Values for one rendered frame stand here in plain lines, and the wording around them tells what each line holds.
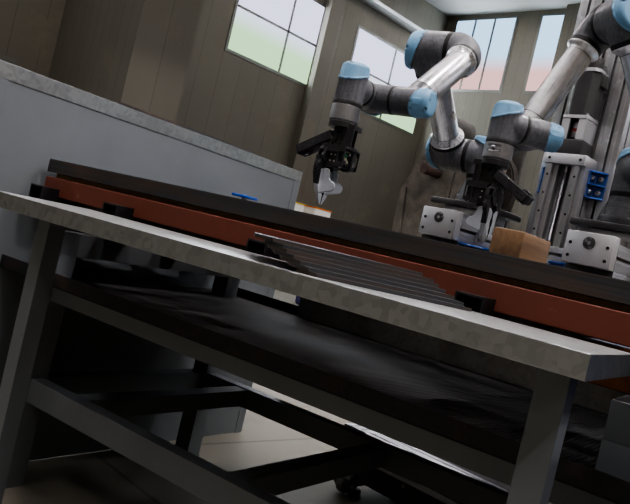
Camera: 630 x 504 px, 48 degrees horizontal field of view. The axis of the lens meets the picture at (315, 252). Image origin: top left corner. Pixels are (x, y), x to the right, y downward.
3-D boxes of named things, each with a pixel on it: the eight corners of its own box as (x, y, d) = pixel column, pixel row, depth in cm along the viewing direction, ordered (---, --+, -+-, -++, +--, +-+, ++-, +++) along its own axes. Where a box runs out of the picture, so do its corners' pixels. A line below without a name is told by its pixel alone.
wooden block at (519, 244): (518, 260, 123) (525, 231, 123) (487, 253, 127) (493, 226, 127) (545, 268, 132) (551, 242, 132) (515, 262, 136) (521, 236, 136)
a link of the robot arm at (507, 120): (533, 105, 180) (502, 96, 179) (522, 148, 180) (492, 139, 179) (519, 109, 188) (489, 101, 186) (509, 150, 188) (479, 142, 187)
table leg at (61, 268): (2, 489, 182) (62, 231, 181) (-11, 480, 185) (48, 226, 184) (23, 485, 187) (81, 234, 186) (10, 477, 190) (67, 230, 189)
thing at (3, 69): (-7, 74, 173) (-3, 58, 172) (-120, 62, 206) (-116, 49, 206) (300, 182, 280) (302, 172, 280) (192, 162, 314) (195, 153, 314)
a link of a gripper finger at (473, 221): (464, 239, 186) (472, 204, 186) (485, 243, 182) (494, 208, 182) (459, 237, 183) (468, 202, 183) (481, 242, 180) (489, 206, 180)
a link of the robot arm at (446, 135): (466, 181, 244) (443, 47, 205) (426, 175, 252) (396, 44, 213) (479, 157, 250) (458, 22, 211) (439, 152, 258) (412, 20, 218)
